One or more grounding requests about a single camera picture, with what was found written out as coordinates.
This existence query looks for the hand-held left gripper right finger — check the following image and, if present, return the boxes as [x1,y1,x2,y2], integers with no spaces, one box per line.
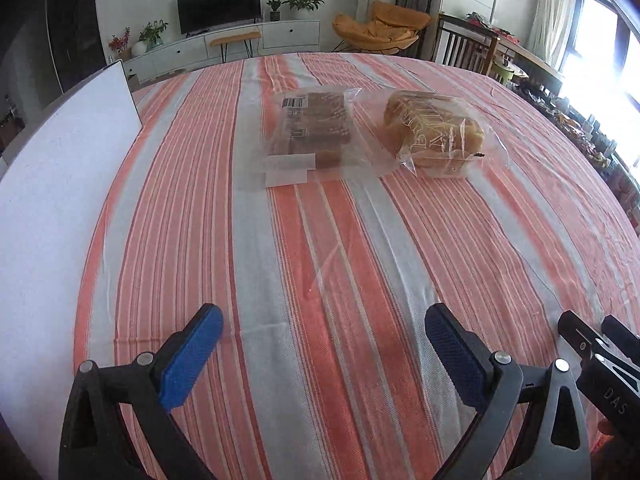
[424,303,593,480]

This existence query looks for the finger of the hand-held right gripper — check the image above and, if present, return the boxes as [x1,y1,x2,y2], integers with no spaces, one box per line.
[557,310,609,362]
[600,314,640,362]

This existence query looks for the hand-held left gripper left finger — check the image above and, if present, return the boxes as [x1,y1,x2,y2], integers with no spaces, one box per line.
[59,303,224,480]

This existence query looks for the white-sided cardboard box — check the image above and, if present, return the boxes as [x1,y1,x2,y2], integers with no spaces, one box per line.
[0,59,145,442]

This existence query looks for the yellow bread loaf bag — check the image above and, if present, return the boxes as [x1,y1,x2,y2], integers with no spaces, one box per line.
[382,89,509,181]

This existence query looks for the brown sliced cake bag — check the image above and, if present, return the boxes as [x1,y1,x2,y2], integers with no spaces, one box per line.
[262,87,364,192]

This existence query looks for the cluster of bottles and jars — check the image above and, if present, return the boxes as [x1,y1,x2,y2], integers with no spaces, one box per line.
[550,105,640,197]

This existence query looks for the dark framed window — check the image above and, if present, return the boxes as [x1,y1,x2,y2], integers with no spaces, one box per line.
[560,0,640,172]

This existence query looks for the dark wooden side table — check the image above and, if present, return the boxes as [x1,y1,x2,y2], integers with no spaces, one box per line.
[470,25,564,96]

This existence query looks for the dark wooden chair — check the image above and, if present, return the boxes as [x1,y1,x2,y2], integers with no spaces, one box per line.
[432,13,501,76]

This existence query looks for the red flowers in vase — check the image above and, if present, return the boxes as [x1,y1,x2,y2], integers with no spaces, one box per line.
[108,27,132,61]

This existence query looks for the wooden bench with hairpin legs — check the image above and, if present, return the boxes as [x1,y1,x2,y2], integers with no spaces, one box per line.
[209,31,262,64]

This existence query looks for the leafy plant in vase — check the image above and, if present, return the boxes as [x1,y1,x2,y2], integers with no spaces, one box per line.
[137,20,170,51]

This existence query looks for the white curtain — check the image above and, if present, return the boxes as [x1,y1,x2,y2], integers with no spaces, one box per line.
[527,0,576,57]

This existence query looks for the white television cabinet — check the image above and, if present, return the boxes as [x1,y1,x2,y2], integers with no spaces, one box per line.
[122,20,321,82]

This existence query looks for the orange lounge chair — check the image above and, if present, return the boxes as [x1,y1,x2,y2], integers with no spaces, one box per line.
[332,1,432,54]

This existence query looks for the black glass display cabinet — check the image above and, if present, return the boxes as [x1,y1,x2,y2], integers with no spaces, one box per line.
[45,0,99,94]

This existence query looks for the black flat television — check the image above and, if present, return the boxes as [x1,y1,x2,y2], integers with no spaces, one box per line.
[176,0,262,36]

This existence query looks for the large green potted plant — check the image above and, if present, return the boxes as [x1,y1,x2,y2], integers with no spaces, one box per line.
[282,0,329,22]

